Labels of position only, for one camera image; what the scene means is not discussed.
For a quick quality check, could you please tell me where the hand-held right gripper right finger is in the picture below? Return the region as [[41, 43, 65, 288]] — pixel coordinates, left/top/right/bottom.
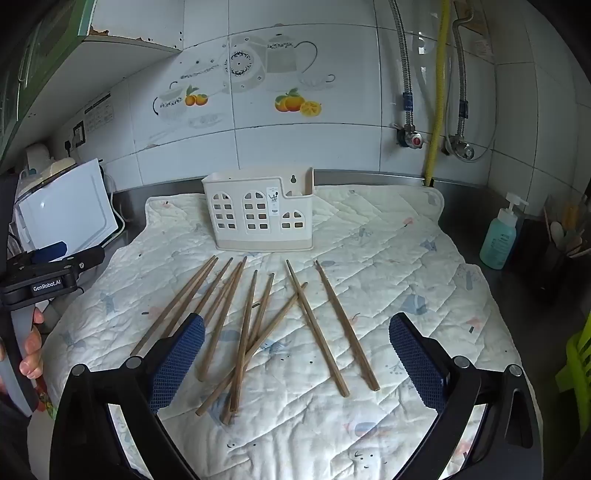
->
[[389, 312, 543, 480]]

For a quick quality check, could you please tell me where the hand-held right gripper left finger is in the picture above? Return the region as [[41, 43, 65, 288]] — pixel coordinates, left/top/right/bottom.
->
[[50, 312, 206, 480]]

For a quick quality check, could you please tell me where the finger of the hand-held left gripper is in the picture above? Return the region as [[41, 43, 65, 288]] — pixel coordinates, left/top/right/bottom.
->
[[62, 246, 106, 279], [28, 241, 70, 264]]

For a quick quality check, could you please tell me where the pile of wooden chopsticks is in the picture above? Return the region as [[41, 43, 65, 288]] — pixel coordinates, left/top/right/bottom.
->
[[130, 255, 380, 425]]

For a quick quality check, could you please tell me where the white plastic utensil holder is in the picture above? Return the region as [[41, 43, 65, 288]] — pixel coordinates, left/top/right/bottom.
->
[[202, 167, 315, 253]]

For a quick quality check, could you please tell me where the person's left hand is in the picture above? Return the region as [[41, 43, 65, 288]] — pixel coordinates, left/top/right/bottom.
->
[[18, 307, 46, 381]]

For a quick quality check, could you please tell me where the white countertop appliance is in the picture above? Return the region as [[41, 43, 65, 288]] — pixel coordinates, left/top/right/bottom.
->
[[14, 158, 121, 254]]

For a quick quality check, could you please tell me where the white packet in plastic bag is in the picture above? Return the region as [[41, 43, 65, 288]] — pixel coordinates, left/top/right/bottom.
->
[[41, 159, 77, 178]]

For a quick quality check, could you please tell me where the white round appliance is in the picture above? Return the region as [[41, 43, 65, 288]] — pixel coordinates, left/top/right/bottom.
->
[[23, 144, 51, 174]]

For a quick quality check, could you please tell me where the white quilted mat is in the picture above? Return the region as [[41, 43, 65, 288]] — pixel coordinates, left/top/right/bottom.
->
[[41, 185, 543, 480]]

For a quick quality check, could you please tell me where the teal soap pump bottle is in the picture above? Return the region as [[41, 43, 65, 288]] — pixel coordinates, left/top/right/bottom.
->
[[479, 191, 529, 271]]

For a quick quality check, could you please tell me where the green plastic basket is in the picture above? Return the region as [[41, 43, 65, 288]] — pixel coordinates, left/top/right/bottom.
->
[[554, 314, 591, 407]]

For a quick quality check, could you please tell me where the metal water valve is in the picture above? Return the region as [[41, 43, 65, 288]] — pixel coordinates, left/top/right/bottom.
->
[[445, 134, 476, 162]]

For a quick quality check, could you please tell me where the printed wall label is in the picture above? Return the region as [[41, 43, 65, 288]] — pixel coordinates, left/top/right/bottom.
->
[[83, 92, 114, 134]]

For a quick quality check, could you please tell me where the green wall cabinet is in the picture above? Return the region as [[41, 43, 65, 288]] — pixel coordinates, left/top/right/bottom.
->
[[0, 0, 183, 160]]

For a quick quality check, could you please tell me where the red-handled water valve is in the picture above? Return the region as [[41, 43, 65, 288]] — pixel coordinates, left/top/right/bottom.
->
[[392, 122, 430, 151]]

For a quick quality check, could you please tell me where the yellow gas hose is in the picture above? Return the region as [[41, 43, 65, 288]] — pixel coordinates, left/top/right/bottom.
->
[[424, 0, 451, 185]]

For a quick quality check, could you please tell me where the braided metal hose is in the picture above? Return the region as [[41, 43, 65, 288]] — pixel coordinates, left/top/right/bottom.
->
[[445, 0, 476, 139], [388, 0, 416, 134]]

